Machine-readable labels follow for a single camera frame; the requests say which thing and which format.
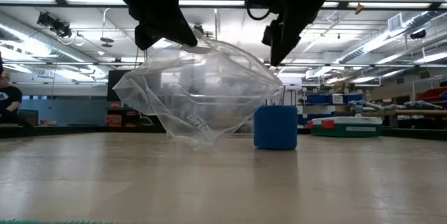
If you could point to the yellow hanging tag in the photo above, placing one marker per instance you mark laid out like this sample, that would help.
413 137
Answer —
359 8

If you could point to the blue shelf bins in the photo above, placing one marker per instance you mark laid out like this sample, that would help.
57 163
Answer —
321 98

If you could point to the red shelf bin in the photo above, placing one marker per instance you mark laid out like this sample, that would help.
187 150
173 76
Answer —
433 95

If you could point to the blue elastic bandage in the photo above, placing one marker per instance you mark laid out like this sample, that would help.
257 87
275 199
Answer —
276 128

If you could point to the clear zipper plastic bag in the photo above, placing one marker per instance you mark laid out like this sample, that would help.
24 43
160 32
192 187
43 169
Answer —
195 95

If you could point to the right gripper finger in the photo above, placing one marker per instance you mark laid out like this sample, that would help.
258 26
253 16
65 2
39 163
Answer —
271 33
297 21

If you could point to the black ceiling-mounted device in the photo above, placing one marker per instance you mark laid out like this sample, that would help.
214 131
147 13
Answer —
418 34

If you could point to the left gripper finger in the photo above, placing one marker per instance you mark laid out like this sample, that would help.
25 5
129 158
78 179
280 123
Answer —
167 18
148 37

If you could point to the orange boxes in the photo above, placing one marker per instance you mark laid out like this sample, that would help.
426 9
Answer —
113 119

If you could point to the black ceiling-mounted camera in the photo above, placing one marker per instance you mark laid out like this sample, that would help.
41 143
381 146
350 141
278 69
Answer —
56 25

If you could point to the person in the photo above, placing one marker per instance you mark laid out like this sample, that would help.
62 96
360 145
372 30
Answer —
8 102

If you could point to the first aid kit box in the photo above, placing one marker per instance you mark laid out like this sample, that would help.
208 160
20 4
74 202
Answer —
349 128

